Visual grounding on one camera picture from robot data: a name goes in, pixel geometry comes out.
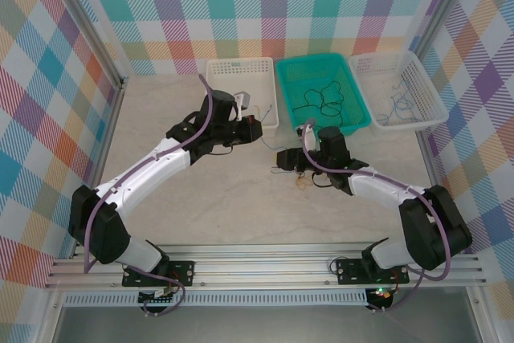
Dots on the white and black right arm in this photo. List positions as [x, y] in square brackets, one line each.
[381, 192]

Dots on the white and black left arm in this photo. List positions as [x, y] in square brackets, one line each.
[136, 174]

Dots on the white plastic basket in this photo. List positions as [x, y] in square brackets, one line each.
[261, 86]

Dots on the translucent plastic basket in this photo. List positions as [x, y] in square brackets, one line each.
[377, 90]

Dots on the teal plastic basket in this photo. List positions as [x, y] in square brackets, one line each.
[309, 76]

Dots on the small circuit board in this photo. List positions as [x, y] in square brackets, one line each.
[158, 299]
[383, 294]

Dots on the aluminium frame side rail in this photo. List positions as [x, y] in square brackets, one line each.
[431, 166]
[108, 130]

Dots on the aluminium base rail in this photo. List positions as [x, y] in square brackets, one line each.
[261, 266]

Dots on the aluminium frame post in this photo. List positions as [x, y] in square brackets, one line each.
[441, 9]
[92, 25]

